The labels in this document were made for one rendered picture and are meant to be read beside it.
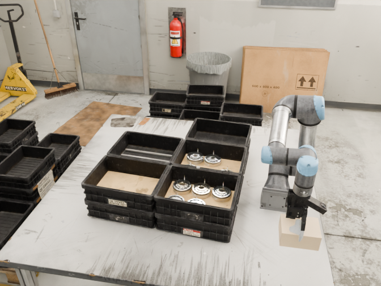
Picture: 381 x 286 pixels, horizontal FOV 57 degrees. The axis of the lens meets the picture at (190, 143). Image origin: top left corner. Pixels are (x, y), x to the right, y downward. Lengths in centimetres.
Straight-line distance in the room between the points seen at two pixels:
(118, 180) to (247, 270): 86
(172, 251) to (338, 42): 371
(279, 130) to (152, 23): 356
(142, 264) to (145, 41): 364
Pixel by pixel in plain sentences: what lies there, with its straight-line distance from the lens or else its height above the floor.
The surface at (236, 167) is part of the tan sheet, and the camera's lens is 217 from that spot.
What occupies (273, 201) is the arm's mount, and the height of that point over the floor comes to 77.
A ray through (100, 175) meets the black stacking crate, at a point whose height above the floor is 86.
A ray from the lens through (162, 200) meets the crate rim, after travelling 177.
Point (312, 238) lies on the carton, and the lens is 158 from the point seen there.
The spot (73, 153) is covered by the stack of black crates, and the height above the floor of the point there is 39.
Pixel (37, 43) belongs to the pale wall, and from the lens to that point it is 572.
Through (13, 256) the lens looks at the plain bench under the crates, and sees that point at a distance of 200.
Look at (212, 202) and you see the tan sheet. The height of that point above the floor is 83.
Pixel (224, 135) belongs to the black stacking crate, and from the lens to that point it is 250.
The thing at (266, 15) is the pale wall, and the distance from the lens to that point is 473.
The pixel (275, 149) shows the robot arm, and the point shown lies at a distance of 150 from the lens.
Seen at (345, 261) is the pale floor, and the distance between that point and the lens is 294.
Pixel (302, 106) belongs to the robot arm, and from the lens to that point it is 179.
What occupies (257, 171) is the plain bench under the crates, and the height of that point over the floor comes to 70.
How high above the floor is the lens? 206
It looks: 31 degrees down
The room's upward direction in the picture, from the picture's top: straight up
